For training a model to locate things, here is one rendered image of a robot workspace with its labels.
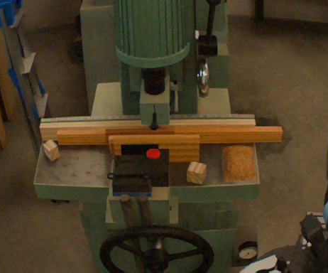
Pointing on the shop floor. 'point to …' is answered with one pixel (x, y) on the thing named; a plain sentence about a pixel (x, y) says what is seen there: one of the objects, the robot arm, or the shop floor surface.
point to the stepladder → (20, 65)
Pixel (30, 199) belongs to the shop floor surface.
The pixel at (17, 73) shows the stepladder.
